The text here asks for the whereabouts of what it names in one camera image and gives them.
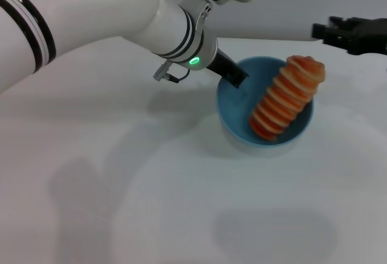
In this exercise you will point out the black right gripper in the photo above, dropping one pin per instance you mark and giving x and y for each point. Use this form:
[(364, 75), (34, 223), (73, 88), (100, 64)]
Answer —
[(370, 36)]

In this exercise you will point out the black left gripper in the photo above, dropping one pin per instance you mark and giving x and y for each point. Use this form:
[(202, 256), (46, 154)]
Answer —
[(222, 64)]

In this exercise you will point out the blue bowl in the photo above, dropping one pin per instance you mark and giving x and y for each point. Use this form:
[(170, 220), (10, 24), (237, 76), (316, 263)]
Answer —
[(236, 116)]

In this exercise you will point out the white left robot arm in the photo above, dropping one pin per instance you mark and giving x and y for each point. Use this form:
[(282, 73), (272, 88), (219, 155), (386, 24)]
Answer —
[(106, 10)]

